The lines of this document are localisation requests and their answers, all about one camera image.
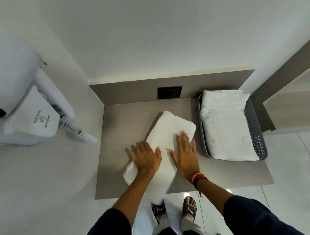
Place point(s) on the person's right hand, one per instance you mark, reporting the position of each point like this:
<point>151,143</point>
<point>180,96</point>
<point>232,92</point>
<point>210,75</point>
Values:
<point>185,161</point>

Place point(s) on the person's left hand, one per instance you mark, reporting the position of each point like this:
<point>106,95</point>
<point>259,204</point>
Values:
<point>145,161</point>

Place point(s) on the person's right middle finger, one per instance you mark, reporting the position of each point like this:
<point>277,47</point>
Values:
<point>185,141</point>

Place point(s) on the person's right thumb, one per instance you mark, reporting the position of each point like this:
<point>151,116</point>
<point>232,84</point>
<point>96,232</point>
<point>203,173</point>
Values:
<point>173,156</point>

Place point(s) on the person's left thumb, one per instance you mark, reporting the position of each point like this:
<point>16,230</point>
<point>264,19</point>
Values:
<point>158,153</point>

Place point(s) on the person's right little finger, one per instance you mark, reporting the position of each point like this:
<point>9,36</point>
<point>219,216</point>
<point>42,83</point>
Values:
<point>194,148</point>

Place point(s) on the person's left little finger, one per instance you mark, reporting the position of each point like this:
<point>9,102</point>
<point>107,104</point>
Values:
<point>133,156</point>

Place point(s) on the long white towel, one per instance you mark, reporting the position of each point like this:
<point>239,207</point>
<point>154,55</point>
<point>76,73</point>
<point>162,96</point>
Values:
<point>167,132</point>

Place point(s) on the person's left forearm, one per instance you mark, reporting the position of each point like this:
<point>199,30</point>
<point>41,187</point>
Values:
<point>135,196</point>

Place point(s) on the person's right forearm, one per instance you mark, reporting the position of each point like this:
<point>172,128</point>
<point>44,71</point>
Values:
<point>214,193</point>

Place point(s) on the red thread wristband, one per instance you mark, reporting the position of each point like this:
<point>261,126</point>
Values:
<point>201,179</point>

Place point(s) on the large folded white towel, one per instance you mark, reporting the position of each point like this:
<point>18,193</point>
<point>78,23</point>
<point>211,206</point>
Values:
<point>228,136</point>

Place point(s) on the black slide sandal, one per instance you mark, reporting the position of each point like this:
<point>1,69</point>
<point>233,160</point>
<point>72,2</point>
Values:
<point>158,211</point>
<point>189,208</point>

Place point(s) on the small folded white towel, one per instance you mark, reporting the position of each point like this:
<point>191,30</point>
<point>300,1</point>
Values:
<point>224,100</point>

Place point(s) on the grey plastic basket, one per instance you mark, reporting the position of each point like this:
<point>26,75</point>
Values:
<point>256,132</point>

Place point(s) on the light grey trousers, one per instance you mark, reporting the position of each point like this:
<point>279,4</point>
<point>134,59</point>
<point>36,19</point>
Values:
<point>189,226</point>

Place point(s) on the dark blue shirt sleeve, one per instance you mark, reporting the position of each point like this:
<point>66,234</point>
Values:
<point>256,218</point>
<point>109,224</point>

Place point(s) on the black wall socket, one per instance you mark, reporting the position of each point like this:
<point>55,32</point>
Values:
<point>170,92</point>

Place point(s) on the white wall hair dryer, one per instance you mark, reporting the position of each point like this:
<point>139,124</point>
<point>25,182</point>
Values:
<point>31,113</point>

